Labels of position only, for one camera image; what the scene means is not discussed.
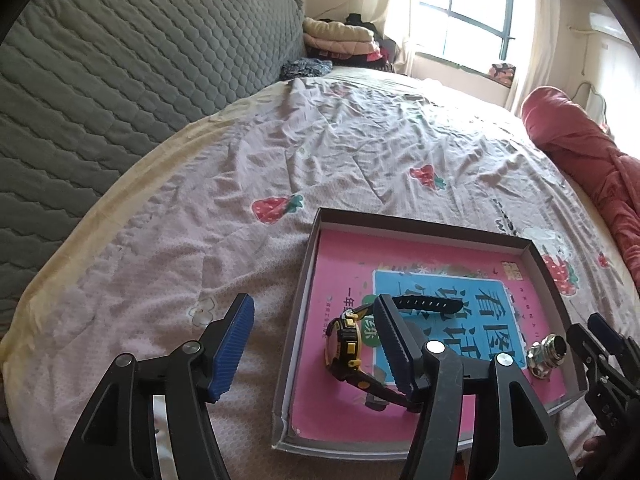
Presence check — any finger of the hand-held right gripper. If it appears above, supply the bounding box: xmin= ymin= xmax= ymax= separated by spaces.
xmin=587 ymin=312 xmax=640 ymax=376
xmin=566 ymin=324 xmax=640 ymax=431

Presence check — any white metal frame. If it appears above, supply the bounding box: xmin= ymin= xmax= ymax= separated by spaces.
xmin=572 ymin=81 xmax=612 ymax=133

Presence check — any grey cardboard box tray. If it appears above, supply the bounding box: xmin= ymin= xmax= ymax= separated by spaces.
xmin=272 ymin=207 xmax=588 ymax=461

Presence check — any red blanket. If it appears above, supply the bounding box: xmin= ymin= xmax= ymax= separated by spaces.
xmin=520 ymin=86 xmax=640 ymax=281

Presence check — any person's right hand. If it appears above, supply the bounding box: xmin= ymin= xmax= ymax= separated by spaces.
xmin=575 ymin=435 xmax=608 ymax=468

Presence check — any grey quilted headboard cover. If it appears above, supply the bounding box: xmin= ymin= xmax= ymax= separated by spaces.
xmin=0 ymin=0 xmax=306 ymax=341

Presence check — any white air conditioner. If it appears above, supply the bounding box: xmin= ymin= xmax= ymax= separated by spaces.
xmin=589 ymin=12 xmax=633 ymax=36

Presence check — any black and yellow wristwatch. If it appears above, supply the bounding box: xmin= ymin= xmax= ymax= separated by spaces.
xmin=324 ymin=296 xmax=451 ymax=413

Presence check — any beige folded blanket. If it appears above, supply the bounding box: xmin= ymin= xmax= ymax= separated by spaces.
xmin=303 ymin=16 xmax=377 ymax=46

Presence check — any cream curtain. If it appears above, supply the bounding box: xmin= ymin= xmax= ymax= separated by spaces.
xmin=365 ymin=0 xmax=426 ymax=78
xmin=502 ymin=0 xmax=551 ymax=111

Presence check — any dark patterned cloth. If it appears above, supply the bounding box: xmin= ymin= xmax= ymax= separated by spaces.
xmin=279 ymin=58 xmax=334 ymax=82

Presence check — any pink strawberry print bedsheet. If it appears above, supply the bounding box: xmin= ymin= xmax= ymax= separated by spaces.
xmin=0 ymin=67 xmax=640 ymax=480

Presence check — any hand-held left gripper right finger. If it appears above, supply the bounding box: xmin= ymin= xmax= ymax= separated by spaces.
xmin=374 ymin=294 xmax=576 ymax=480

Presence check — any window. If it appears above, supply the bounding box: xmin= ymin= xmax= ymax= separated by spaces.
xmin=415 ymin=0 xmax=521 ymax=73

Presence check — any shiny silver metal object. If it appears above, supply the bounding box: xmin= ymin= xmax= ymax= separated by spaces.
xmin=525 ymin=334 xmax=568 ymax=380

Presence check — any black clothes pile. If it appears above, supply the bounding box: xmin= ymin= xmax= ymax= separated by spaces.
xmin=345 ymin=12 xmax=401 ymax=73

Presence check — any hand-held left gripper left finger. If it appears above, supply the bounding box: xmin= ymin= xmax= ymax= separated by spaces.
xmin=54 ymin=294 xmax=256 ymax=480

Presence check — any pink folded quilt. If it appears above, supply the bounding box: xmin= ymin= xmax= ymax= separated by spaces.
xmin=306 ymin=40 xmax=383 ymax=61

